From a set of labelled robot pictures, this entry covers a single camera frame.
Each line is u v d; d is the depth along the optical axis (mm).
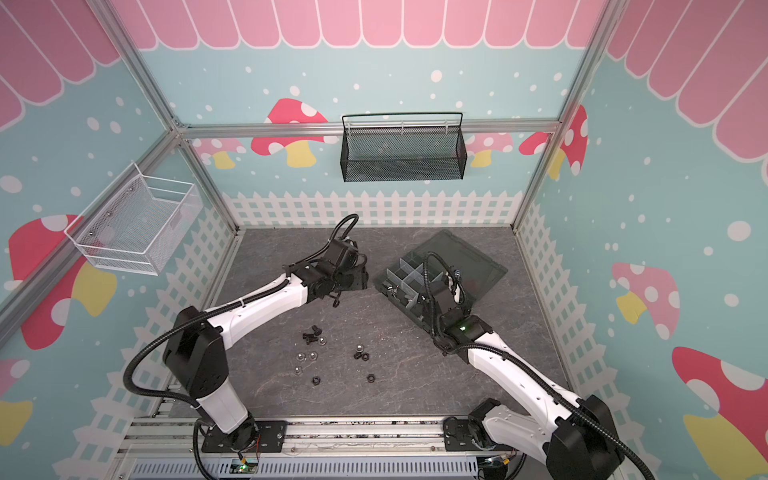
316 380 831
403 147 936
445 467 711
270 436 745
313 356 871
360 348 886
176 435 761
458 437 738
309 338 899
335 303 748
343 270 694
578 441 388
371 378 834
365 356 874
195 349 454
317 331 918
